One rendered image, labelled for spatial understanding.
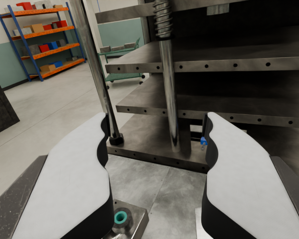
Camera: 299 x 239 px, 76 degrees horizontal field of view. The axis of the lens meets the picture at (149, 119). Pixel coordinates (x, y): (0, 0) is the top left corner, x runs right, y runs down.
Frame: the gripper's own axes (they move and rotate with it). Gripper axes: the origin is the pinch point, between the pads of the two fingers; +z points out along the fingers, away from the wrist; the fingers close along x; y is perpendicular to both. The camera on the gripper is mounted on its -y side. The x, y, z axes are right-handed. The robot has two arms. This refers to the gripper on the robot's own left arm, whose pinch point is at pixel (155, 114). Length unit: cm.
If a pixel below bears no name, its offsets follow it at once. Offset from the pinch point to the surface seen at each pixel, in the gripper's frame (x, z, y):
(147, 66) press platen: -3, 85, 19
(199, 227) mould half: 14, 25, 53
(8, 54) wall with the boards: -459, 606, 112
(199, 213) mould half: 15, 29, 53
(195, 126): 22, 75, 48
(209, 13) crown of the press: 28, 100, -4
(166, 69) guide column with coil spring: 6, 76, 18
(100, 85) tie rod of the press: -30, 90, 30
